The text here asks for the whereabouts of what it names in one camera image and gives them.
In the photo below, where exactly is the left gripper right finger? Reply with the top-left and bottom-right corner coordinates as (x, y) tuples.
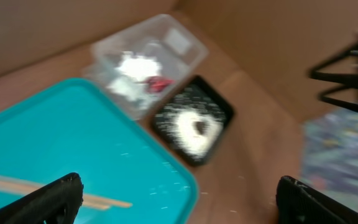
(276, 175), (358, 224)

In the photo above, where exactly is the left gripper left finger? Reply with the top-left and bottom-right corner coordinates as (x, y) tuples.
(0, 172), (83, 224)

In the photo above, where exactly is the wooden chopstick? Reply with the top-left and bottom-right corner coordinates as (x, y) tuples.
(0, 175), (133, 208)
(0, 180), (111, 210)

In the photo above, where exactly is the brown food scrap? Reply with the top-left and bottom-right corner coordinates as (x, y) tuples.
(193, 121), (207, 135)

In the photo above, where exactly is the pile of rice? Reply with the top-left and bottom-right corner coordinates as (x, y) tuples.
(153, 85), (227, 162)

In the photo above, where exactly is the red snack wrapper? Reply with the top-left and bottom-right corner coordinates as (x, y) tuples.
(144, 76), (175, 93)

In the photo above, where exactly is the white napkin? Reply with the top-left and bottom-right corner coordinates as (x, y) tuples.
(107, 52), (162, 102)

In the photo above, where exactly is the black food waste tray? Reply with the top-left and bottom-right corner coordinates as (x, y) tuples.
(151, 75), (235, 167)

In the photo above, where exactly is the teal plastic tray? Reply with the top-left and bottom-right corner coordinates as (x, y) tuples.
(0, 78), (198, 224)

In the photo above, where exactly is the clear plastic bin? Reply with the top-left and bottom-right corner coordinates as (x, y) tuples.
(84, 14), (208, 120)

